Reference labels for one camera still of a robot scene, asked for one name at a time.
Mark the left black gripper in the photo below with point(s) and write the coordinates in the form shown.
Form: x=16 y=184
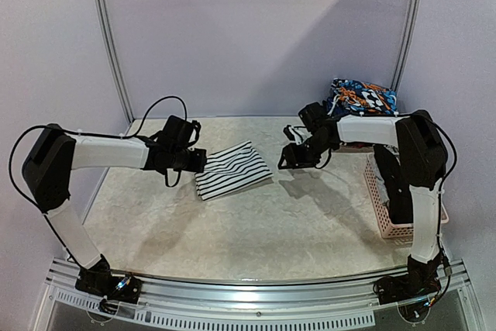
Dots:
x=198 y=165

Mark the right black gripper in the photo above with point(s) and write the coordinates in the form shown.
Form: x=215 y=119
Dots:
x=306 y=149

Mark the black white striped shirt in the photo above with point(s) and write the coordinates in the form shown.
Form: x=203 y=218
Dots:
x=231 y=170

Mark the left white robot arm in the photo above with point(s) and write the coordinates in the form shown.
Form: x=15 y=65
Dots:
x=57 y=153

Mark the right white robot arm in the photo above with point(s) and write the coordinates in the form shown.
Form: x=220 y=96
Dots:
x=422 y=160

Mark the pink plastic laundry basket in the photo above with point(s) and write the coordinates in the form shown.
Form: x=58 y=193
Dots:
x=388 y=229

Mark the blue orange patterned shorts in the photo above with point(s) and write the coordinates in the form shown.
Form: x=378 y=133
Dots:
x=350 y=96

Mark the grey garment in basket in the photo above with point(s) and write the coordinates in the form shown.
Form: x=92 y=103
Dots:
x=382 y=191

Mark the black garment in basket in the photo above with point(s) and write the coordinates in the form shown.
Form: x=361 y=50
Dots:
x=400 y=208

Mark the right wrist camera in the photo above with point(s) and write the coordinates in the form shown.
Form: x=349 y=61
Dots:
x=295 y=134

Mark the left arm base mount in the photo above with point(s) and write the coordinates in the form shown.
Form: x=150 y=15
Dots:
x=99 y=280

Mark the aluminium front rail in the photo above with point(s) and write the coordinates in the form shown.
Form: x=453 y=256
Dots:
x=346 y=303

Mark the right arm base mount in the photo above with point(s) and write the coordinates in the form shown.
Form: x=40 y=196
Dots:
x=421 y=279

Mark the right aluminium corner post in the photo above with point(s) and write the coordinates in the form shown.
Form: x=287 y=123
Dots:
x=406 y=42

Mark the aluminium corner post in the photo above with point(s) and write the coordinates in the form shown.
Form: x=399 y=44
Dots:
x=113 y=59
x=406 y=42

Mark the left aluminium corner post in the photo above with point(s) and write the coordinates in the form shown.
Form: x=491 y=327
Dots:
x=113 y=59

